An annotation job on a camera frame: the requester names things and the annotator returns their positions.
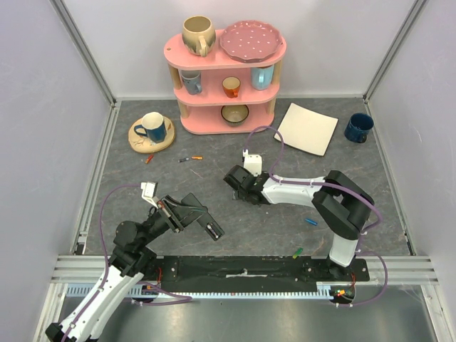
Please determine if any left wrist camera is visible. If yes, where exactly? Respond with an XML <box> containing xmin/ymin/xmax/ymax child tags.
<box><xmin>140</xmin><ymin>182</ymin><xmax>157</xmax><ymax>207</ymax></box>

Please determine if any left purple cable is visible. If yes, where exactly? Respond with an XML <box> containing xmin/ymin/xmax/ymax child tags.
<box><xmin>60</xmin><ymin>183</ymin><xmax>193</xmax><ymax>342</ymax></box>

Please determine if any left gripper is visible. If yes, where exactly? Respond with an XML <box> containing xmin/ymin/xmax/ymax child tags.
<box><xmin>138</xmin><ymin>195</ymin><xmax>208</xmax><ymax>247</ymax></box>

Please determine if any black remote control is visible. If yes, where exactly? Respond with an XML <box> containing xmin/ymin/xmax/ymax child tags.
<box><xmin>182</xmin><ymin>193</ymin><xmax>224</xmax><ymax>241</ymax></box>

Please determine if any square white plate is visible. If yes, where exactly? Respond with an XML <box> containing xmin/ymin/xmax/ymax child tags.
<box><xmin>278</xmin><ymin>103</ymin><xmax>338</xmax><ymax>157</ymax></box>

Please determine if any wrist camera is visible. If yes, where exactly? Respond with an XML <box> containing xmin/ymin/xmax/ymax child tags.
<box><xmin>140</xmin><ymin>182</ymin><xmax>157</xmax><ymax>207</ymax></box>
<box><xmin>242</xmin><ymin>149</ymin><xmax>262</xmax><ymax>176</ymax></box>

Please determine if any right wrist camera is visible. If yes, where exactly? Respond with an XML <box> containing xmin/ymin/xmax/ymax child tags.
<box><xmin>242</xmin><ymin>149</ymin><xmax>262</xmax><ymax>176</ymax></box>

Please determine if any dark blue mug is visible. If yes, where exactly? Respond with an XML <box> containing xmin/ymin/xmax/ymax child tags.
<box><xmin>344</xmin><ymin>113</ymin><xmax>374</xmax><ymax>143</ymax></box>

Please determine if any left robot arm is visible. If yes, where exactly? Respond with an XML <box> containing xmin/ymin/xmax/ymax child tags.
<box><xmin>46</xmin><ymin>193</ymin><xmax>224</xmax><ymax>341</ymax></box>

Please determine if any blue mug cream interior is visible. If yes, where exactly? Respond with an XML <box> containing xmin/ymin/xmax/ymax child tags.
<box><xmin>133</xmin><ymin>112</ymin><xmax>166</xmax><ymax>143</ymax></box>

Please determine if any blue metallic battery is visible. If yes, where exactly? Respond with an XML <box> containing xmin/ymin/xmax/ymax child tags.
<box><xmin>305</xmin><ymin>218</ymin><xmax>318</xmax><ymax>226</ymax></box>

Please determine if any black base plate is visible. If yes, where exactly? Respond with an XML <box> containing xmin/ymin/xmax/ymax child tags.
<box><xmin>144</xmin><ymin>256</ymin><xmax>370</xmax><ymax>294</ymax></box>

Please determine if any pink dotted plate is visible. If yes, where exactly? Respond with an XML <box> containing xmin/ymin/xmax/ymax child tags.
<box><xmin>219</xmin><ymin>20</ymin><xmax>283</xmax><ymax>63</ymax></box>

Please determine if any green battery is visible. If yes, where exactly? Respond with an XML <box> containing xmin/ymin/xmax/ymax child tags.
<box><xmin>292</xmin><ymin>248</ymin><xmax>303</xmax><ymax>259</ymax></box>

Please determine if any beige ceramic mug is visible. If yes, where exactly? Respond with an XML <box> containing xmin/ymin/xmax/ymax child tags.
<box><xmin>182</xmin><ymin>16</ymin><xmax>217</xmax><ymax>58</ymax></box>

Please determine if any pink three-tier shelf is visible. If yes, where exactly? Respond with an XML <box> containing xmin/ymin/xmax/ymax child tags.
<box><xmin>164</xmin><ymin>34</ymin><xmax>287</xmax><ymax>135</ymax></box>

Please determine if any beige round saucer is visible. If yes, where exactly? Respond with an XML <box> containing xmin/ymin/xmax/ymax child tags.
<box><xmin>128</xmin><ymin>117</ymin><xmax>176</xmax><ymax>154</ymax></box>

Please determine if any small orange cup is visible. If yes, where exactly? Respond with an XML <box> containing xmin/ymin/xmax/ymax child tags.
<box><xmin>222</xmin><ymin>76</ymin><xmax>241</xmax><ymax>98</ymax></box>

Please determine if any purple cable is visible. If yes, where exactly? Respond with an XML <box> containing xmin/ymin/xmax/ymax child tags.
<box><xmin>60</xmin><ymin>183</ymin><xmax>193</xmax><ymax>342</ymax></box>
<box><xmin>244</xmin><ymin>125</ymin><xmax>390</xmax><ymax>307</ymax></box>

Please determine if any white cable duct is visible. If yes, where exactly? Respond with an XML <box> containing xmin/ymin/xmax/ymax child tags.
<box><xmin>66</xmin><ymin>283</ymin><xmax>338</xmax><ymax>299</ymax></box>

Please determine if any red orange battery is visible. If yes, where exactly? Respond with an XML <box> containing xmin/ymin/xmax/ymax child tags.
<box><xmin>145</xmin><ymin>154</ymin><xmax>154</xmax><ymax>164</ymax></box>

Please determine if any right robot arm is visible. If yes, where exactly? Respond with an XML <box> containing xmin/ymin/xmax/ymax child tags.
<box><xmin>224</xmin><ymin>165</ymin><xmax>375</xmax><ymax>281</ymax></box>

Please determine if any dark patterned bowl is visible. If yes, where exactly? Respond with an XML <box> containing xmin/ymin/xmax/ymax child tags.
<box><xmin>221</xmin><ymin>105</ymin><xmax>249</xmax><ymax>127</ymax></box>

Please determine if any light blue mug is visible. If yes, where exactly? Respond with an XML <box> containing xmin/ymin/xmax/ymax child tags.
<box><xmin>251</xmin><ymin>65</ymin><xmax>274</xmax><ymax>90</ymax></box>

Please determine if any grey blue mug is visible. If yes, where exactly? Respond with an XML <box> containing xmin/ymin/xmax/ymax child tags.
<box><xmin>180</xmin><ymin>70</ymin><xmax>202</xmax><ymax>95</ymax></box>

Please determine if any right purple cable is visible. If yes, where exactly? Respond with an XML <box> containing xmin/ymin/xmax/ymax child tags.
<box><xmin>244</xmin><ymin>125</ymin><xmax>390</xmax><ymax>307</ymax></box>

